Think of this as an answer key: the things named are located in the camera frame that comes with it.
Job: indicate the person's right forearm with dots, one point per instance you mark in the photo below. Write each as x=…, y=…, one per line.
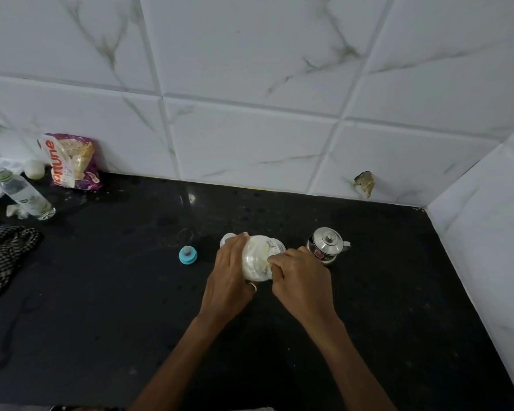
x=351, y=368

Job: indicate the person's right fingers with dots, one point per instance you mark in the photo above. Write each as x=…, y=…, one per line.
x=285, y=263

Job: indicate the white round lump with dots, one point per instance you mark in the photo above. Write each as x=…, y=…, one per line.
x=34, y=169

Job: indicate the clear baby feeding bottle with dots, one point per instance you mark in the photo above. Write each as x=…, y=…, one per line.
x=257, y=261

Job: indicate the clear plastic bottle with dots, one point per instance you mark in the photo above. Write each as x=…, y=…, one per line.
x=23, y=194

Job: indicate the purple printed food packet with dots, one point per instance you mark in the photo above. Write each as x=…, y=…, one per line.
x=75, y=164

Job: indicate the blue bottle nipple cap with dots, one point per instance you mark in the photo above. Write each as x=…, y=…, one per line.
x=188, y=255

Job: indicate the person's left forearm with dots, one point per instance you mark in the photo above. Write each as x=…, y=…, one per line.
x=175, y=368

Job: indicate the person's right hand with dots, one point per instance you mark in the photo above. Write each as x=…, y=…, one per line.
x=304, y=291

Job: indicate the black checked cloth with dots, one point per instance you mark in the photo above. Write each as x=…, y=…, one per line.
x=4, y=261

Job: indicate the person's left hand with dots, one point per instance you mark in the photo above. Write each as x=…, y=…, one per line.
x=227, y=282

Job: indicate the crumpled white wrapper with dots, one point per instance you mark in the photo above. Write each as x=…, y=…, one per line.
x=18, y=211

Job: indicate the person's left thumb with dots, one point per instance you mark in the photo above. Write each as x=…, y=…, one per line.
x=249, y=290

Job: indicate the small steel pot with lid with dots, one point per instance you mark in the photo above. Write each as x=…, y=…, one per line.
x=325, y=243

